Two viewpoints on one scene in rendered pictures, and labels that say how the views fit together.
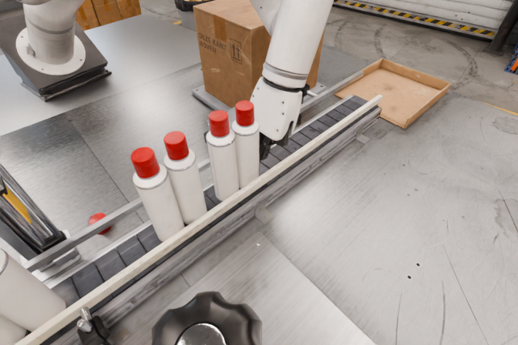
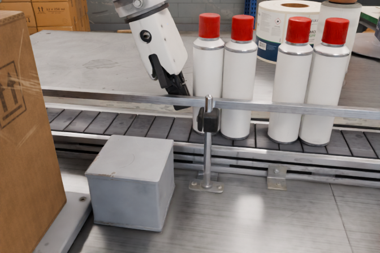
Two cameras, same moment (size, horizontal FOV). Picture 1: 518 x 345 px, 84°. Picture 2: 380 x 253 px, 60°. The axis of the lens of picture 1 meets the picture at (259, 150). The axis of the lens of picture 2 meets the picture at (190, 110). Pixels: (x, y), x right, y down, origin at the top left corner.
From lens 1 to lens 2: 0.89 m
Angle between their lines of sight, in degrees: 95
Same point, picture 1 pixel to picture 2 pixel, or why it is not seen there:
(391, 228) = (155, 89)
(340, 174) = not seen: hidden behind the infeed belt
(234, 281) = not seen: hidden behind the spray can
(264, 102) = (170, 32)
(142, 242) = (346, 146)
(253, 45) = (27, 47)
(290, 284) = (255, 86)
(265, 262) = (258, 96)
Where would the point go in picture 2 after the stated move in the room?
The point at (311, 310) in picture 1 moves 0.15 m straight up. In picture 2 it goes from (258, 78) to (264, 17)
